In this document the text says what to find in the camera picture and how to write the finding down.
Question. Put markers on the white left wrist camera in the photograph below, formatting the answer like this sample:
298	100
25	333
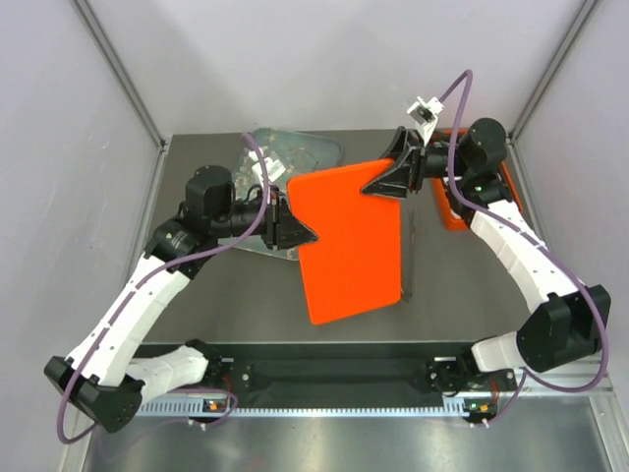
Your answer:
274	167

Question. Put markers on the orange box lid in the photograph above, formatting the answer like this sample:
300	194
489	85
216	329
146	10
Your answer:
355	264

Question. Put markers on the orange chocolate box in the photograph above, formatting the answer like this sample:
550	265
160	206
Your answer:
486	177

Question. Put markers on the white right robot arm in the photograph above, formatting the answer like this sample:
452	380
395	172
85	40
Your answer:
567	319

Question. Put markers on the aluminium slotted rail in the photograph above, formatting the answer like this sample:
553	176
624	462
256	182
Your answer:
209	403

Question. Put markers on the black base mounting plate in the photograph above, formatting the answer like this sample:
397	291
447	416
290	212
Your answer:
351	375

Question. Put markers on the metal serving tongs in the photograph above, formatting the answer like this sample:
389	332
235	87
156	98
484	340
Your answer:
408	243

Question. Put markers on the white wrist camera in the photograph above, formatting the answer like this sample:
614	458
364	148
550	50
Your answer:
274	167
425	114

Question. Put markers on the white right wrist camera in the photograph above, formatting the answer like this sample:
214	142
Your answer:
425	114

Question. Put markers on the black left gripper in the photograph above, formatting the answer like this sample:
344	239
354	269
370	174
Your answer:
282	229

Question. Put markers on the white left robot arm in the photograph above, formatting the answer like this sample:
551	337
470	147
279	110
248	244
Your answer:
100	376

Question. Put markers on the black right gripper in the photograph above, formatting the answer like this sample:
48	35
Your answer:
408	171

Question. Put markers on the blue floral serving tray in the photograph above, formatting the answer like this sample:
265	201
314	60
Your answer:
287	155

